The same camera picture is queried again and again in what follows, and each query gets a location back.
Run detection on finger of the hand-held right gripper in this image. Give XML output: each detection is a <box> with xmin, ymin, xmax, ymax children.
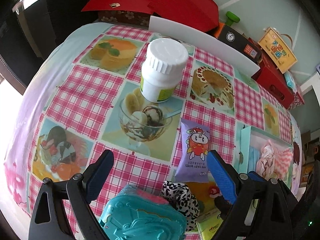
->
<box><xmin>277</xmin><ymin>179</ymin><xmax>298</xmax><ymax>202</ymax></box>
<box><xmin>247</xmin><ymin>171</ymin><xmax>264</xmax><ymax>181</ymax></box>

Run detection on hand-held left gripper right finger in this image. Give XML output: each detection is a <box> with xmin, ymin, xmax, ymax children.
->
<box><xmin>206</xmin><ymin>150</ymin><xmax>293</xmax><ymax>240</ymax></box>

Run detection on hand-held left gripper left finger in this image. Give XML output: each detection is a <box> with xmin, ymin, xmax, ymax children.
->
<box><xmin>29</xmin><ymin>149</ymin><xmax>115</xmax><ymax>240</ymax></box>

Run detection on blue face mask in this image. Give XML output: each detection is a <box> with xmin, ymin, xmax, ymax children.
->
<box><xmin>247</xmin><ymin>146</ymin><xmax>262</xmax><ymax>174</ymax></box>

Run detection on pale pink scrunchie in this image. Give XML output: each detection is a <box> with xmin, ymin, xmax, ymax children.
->
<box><xmin>257</xmin><ymin>139</ymin><xmax>276</xmax><ymax>178</ymax></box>

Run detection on pink white striped cloth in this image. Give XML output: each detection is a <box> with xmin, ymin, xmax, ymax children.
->
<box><xmin>273</xmin><ymin>147</ymin><xmax>293</xmax><ymax>178</ymax></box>

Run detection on teal-rimmed white box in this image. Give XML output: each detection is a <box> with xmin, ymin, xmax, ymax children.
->
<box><xmin>240</xmin><ymin>125</ymin><xmax>293</xmax><ymax>181</ymax></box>

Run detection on leopard print scrunchie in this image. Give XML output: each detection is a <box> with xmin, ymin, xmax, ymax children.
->
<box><xmin>161</xmin><ymin>180</ymin><xmax>201</xmax><ymax>232</ymax></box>

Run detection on pink red pipe-cleaner flower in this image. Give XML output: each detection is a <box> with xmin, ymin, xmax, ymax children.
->
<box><xmin>209</xmin><ymin>185</ymin><xmax>222</xmax><ymax>198</ymax></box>

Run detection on purple wipes packet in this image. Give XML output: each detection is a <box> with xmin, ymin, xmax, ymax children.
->
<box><xmin>174</xmin><ymin>118</ymin><xmax>211</xmax><ymax>183</ymax></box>

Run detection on green tissue pack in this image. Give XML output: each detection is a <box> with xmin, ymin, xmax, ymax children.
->
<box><xmin>196</xmin><ymin>210</ymin><xmax>223</xmax><ymax>240</ymax></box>

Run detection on teal plastic toy case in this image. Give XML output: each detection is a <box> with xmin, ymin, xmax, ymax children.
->
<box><xmin>98</xmin><ymin>184</ymin><xmax>188</xmax><ymax>240</ymax></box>

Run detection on red white patterned box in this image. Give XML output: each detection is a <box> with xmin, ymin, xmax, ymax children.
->
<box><xmin>287</xmin><ymin>91</ymin><xmax>306</xmax><ymax>111</ymax></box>

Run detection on printed checkered tablecloth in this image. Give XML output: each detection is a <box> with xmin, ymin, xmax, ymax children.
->
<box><xmin>3</xmin><ymin>22</ymin><xmax>301</xmax><ymax>240</ymax></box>

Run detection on light blue wipes pack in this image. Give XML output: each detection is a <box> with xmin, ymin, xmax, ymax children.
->
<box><xmin>283</xmin><ymin>70</ymin><xmax>297</xmax><ymax>92</ymax></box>

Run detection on white medicine bottle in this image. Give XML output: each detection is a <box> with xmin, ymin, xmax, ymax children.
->
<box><xmin>140</xmin><ymin>38</ymin><xmax>189</xmax><ymax>103</ymax></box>

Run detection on black cardboard box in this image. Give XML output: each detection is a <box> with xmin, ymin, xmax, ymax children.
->
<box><xmin>217</xmin><ymin>23</ymin><xmax>262</xmax><ymax>65</ymax></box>

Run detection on white board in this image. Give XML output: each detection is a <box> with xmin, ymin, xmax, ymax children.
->
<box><xmin>148</xmin><ymin>15</ymin><xmax>261</xmax><ymax>77</ymax></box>

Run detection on green dumbbell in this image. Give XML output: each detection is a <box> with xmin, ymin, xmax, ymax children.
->
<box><xmin>223</xmin><ymin>11</ymin><xmax>241</xmax><ymax>27</ymax></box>

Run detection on floral patterned box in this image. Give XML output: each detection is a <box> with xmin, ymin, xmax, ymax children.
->
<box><xmin>97</xmin><ymin>10</ymin><xmax>151</xmax><ymax>27</ymax></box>

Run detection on black furniture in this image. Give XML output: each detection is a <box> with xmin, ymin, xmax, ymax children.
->
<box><xmin>0</xmin><ymin>0</ymin><xmax>103</xmax><ymax>93</ymax></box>

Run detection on red box with handle cutout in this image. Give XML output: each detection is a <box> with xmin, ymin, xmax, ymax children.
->
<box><xmin>251</xmin><ymin>53</ymin><xmax>295</xmax><ymax>110</ymax></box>

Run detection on yellow gift box with handle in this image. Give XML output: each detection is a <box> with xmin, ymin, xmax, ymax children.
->
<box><xmin>258</xmin><ymin>27</ymin><xmax>298</xmax><ymax>74</ymax></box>

